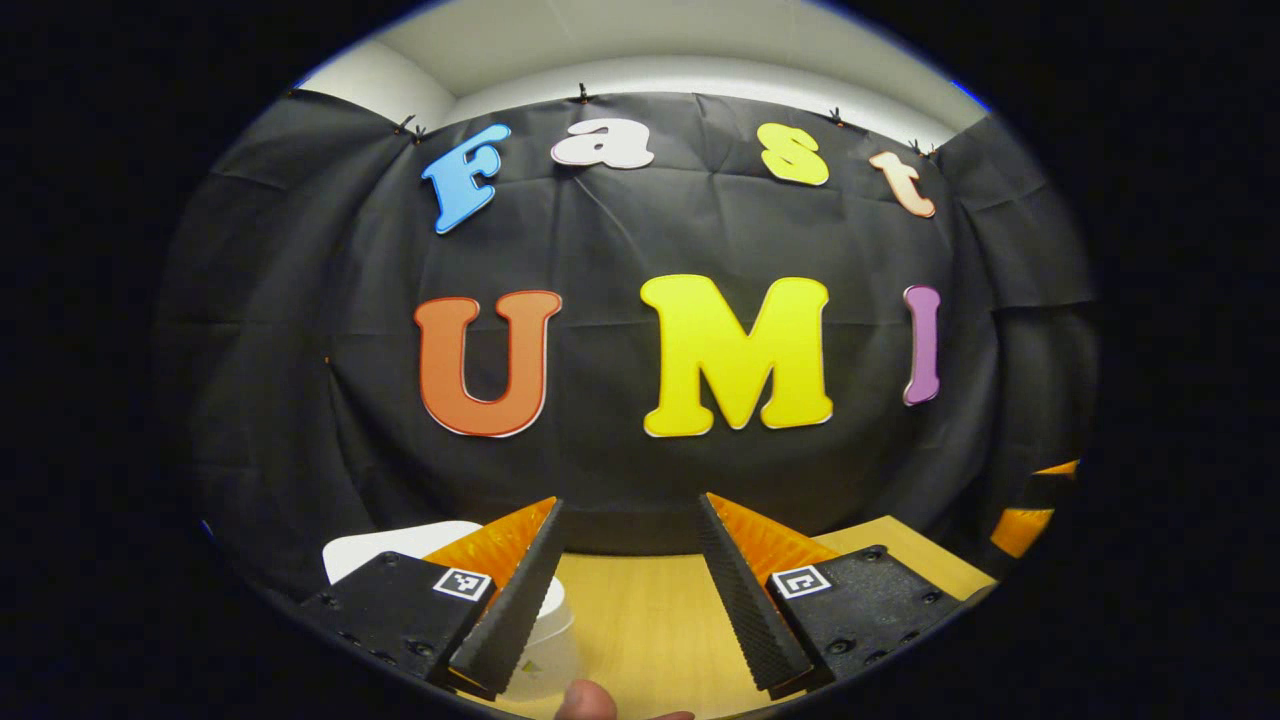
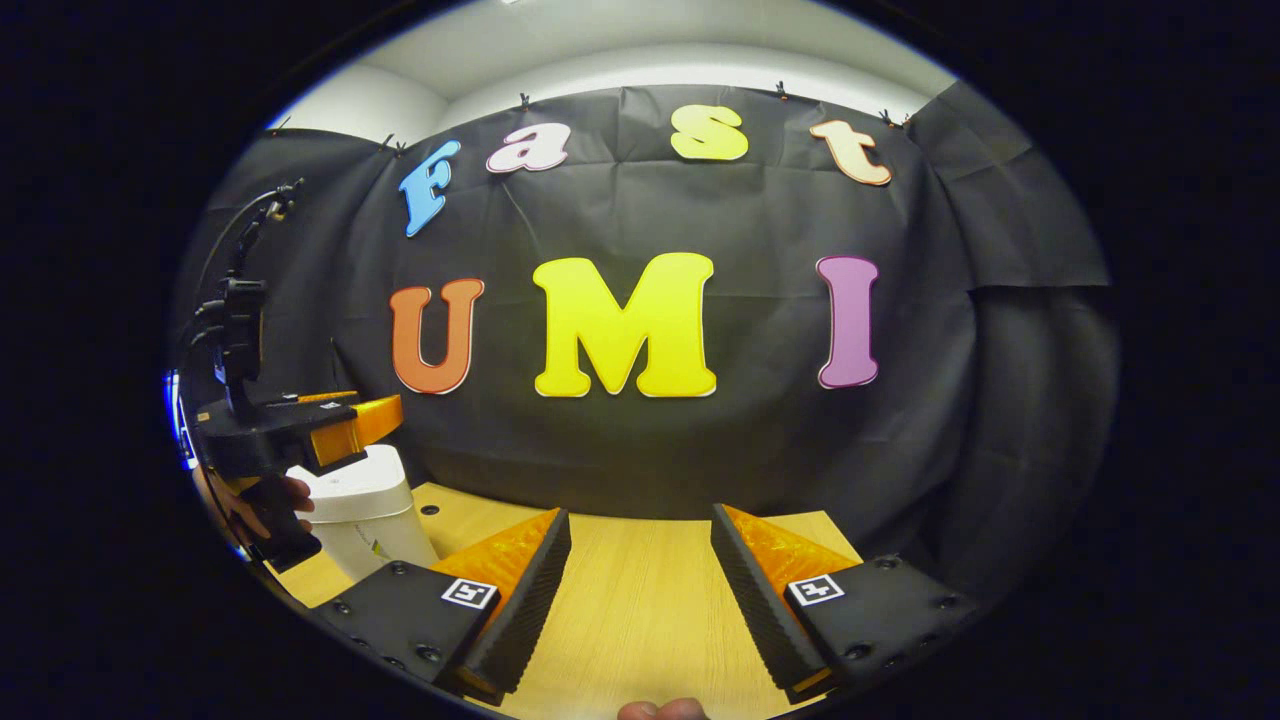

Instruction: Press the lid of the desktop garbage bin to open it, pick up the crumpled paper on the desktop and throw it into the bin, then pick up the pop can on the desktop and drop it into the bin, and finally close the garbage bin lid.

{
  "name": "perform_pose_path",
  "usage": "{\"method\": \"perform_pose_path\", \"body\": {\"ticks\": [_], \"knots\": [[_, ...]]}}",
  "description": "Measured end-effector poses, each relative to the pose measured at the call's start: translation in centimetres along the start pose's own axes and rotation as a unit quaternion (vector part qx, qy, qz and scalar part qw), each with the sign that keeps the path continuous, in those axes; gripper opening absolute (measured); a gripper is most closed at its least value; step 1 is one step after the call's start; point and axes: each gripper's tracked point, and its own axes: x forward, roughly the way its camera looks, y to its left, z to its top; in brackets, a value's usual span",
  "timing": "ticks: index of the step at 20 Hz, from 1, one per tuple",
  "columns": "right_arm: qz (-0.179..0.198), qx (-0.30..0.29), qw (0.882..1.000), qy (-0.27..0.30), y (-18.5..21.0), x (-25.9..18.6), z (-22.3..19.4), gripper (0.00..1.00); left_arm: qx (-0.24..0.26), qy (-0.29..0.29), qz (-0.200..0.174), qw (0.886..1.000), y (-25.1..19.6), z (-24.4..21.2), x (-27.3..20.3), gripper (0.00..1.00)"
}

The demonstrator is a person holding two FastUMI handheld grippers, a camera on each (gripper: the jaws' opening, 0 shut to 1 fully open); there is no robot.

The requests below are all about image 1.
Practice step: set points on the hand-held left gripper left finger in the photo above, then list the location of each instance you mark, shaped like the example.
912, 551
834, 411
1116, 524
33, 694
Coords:
520, 600

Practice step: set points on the black backdrop cloth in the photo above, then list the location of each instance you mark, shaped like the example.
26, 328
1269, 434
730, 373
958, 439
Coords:
600, 230

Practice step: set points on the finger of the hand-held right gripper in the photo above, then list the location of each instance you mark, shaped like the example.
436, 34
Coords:
1050, 490
1020, 530

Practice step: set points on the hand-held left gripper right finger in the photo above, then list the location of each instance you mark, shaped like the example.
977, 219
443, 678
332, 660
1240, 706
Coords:
745, 600

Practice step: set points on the wooden desktop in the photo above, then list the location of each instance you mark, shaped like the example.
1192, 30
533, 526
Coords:
650, 620

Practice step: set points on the white desktop garbage bin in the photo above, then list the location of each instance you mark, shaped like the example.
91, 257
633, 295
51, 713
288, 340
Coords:
375, 540

